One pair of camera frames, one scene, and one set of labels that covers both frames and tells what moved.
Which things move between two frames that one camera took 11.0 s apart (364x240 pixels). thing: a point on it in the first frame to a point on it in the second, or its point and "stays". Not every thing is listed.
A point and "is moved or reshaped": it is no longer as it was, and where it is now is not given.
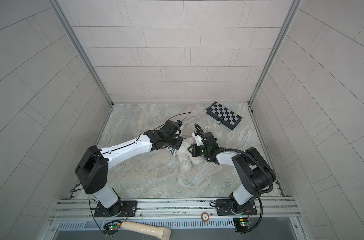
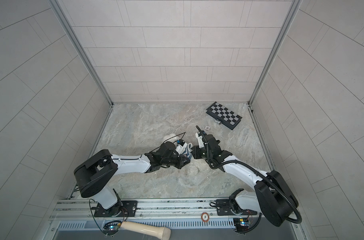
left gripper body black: (173, 142) to (172, 161)
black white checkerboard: (226, 116) stays
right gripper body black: (199, 151) stays
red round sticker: (204, 217) stays
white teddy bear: (184, 155) is moved or reshaped
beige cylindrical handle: (163, 233) stays
